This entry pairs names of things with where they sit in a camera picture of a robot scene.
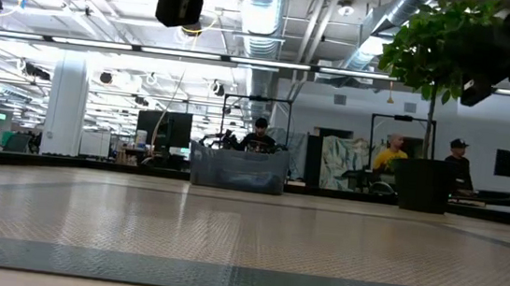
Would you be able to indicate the green leafy tree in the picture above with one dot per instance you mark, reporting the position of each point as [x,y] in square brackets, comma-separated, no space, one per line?
[438,43]

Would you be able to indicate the beige mat grey border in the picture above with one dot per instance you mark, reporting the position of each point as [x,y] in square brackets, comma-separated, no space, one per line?
[246,236]

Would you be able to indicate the person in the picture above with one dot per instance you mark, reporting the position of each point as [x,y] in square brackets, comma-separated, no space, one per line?
[460,169]
[259,141]
[389,158]

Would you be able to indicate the black frame stand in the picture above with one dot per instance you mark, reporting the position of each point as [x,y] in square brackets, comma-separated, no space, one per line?
[403,117]
[259,98]

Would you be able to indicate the black cabinet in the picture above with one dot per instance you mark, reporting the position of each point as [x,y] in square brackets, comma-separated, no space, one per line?
[313,160]

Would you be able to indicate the white pillar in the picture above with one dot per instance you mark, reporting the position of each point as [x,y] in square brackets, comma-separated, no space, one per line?
[65,106]

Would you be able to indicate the teal patterned cloth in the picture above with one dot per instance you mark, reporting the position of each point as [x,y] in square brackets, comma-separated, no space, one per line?
[342,163]

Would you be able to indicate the black computer monitor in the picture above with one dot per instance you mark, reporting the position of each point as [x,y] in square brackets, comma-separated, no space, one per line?
[169,130]

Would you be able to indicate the silver ventilation duct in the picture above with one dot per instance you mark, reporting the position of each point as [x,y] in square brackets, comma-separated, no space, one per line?
[262,21]

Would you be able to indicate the grey storage bin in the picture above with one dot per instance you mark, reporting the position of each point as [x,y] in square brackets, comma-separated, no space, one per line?
[238,169]

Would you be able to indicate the black plant pot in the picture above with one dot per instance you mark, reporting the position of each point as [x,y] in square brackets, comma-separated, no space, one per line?
[422,185]

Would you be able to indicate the white cabinet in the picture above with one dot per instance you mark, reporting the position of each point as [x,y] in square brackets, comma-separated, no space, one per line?
[94,143]

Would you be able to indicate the small black monitor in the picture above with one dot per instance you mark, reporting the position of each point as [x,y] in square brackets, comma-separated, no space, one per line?
[508,163]

